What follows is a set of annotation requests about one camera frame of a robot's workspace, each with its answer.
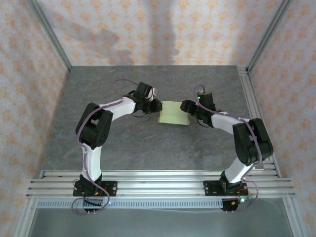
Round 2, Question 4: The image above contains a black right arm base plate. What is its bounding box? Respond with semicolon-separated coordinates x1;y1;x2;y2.
203;180;248;197

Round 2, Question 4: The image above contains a grey metal panel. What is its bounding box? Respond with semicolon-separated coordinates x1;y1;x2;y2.
27;208;295;237

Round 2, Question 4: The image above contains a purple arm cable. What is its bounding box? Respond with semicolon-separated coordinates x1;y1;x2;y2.
71;79;139;216
194;84;259;213

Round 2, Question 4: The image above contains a green paper box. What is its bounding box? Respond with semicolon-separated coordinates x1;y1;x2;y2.
157;99;191;126

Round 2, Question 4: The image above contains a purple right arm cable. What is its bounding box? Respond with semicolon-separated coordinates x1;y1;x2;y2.
194;84;259;213

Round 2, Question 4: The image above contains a wide aluminium mounting rail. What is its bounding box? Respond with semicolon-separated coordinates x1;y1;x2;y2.
26;178;296;198

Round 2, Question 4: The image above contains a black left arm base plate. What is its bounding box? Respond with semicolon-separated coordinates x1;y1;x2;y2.
73;180;118;198

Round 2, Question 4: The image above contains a slim aluminium extrusion rail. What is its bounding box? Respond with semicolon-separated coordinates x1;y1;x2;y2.
40;169;281;179

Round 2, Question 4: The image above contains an aluminium frame post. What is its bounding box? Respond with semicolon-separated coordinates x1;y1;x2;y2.
282;197;310;237
26;0;73;74
14;197;38;237
245;0;294;75

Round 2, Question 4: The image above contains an aluminium side rail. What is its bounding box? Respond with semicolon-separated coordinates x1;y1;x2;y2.
237;66;281;177

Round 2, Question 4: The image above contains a grey slotted cable duct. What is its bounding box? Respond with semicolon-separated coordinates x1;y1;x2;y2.
36;199;224;209

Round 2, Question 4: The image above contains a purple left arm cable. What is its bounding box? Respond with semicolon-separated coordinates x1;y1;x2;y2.
71;79;139;216

